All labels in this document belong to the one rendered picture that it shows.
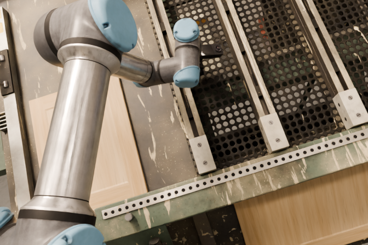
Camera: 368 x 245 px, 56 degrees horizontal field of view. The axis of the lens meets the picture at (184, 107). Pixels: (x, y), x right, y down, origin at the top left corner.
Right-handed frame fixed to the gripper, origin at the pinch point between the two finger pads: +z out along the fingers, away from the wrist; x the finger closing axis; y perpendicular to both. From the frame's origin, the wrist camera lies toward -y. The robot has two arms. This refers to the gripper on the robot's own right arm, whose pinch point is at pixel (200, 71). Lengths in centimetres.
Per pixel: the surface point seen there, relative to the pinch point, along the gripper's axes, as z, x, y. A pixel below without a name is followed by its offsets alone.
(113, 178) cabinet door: 1, 29, 43
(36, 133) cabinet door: 0, 4, 68
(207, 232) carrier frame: 29, 58, 17
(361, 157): -3, 48, -41
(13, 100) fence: -2, -12, 74
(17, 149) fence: -2, 8, 75
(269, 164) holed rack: -3.3, 41.5, -11.7
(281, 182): -3, 48, -14
